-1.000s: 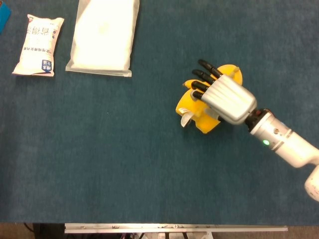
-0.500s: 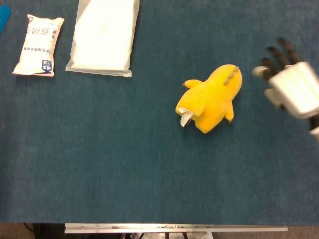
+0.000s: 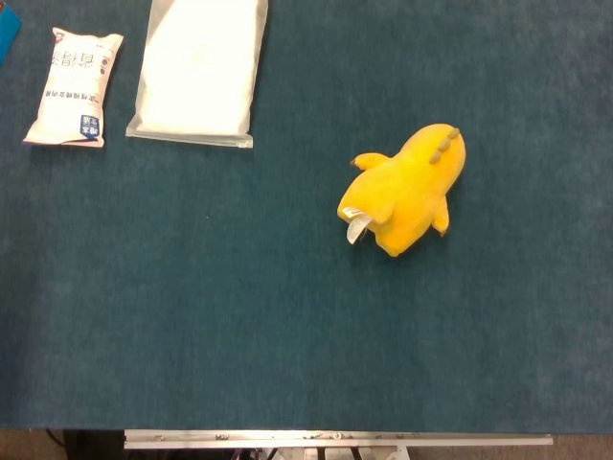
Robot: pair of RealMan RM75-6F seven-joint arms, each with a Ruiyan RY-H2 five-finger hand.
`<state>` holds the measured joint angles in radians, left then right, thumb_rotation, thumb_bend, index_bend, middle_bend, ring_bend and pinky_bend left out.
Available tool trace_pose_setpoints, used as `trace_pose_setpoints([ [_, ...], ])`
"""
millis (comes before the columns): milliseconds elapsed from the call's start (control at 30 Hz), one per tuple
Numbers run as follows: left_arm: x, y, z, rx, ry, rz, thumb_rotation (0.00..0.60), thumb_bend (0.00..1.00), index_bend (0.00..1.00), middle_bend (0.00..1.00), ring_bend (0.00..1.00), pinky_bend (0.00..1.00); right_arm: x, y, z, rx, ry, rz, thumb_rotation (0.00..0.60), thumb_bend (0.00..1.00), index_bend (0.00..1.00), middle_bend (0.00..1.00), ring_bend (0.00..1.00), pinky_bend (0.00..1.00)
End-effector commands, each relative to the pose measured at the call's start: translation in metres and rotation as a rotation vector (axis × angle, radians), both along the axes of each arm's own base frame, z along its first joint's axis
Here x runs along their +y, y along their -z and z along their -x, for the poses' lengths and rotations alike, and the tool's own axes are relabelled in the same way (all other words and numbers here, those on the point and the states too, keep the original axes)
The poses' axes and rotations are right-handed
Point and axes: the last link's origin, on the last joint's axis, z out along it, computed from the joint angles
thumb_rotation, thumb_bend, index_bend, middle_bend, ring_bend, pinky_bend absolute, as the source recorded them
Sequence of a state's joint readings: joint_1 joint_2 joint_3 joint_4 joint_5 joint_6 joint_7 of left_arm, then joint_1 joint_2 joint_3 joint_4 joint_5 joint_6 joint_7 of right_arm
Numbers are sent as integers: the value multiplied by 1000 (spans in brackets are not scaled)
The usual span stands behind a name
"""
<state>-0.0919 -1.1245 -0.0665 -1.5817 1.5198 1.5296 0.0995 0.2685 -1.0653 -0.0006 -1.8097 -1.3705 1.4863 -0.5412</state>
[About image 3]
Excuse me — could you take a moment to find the yellow plush toy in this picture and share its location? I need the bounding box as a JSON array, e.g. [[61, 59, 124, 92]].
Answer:
[[336, 123, 467, 259]]

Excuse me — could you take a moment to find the teal felt table mat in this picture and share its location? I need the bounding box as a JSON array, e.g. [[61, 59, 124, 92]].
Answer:
[[0, 0, 613, 435]]

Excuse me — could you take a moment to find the aluminium rail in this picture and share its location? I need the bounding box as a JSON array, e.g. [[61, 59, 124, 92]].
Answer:
[[123, 428, 555, 450]]

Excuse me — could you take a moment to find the white flat zip bag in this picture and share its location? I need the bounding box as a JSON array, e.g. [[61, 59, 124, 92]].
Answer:
[[125, 0, 269, 150]]

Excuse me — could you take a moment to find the white printed snack bag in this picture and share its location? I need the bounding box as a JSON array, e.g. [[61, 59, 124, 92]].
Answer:
[[22, 26, 125, 149]]

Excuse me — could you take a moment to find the blue cardboard box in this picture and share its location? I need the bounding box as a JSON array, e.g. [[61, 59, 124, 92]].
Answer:
[[0, 4, 23, 67]]

